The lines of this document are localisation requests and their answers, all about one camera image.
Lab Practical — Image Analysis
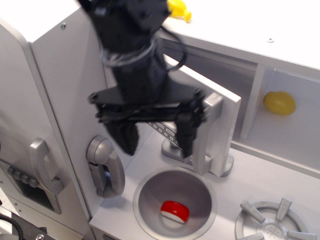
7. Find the grey toy faucet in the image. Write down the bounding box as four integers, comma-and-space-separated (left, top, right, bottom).
161, 139, 234, 178

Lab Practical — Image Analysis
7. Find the grey fridge door handle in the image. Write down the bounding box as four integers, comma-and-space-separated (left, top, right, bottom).
29, 137, 64, 196

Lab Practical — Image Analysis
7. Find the grey microwave door handle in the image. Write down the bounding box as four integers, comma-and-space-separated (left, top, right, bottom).
192, 93, 223, 176

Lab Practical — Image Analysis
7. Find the yellow toy on top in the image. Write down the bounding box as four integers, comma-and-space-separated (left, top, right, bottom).
167, 0, 192, 22

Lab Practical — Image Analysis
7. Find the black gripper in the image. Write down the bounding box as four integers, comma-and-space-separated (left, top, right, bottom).
88, 54, 203, 158

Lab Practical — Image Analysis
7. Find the grey toy phone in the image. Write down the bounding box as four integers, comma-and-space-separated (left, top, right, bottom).
86, 135, 126, 199

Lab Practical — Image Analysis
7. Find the black braided cable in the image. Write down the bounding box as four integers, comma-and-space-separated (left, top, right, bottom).
0, 214, 26, 240

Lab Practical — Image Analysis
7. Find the grey ice dispenser panel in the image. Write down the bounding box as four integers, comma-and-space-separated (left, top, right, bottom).
0, 160, 62, 215

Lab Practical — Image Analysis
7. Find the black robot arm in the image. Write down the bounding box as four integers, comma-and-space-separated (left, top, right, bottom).
80, 0, 205, 158

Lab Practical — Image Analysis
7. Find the yellow toy lemon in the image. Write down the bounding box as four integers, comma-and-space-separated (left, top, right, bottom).
262, 91, 296, 116

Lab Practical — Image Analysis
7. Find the white microwave door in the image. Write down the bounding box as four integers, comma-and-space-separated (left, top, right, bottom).
149, 66, 241, 177

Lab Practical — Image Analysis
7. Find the silver sink bowl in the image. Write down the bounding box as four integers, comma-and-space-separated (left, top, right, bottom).
133, 166, 218, 240

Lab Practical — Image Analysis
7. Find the grey toy kitchen unit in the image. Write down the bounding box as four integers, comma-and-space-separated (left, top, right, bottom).
0, 0, 320, 240

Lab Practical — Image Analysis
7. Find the red toy sushi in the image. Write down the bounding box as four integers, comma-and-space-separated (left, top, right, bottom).
160, 200, 190, 224

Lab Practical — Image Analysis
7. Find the grey stove burner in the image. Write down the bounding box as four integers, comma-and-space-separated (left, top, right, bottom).
234, 198, 318, 240

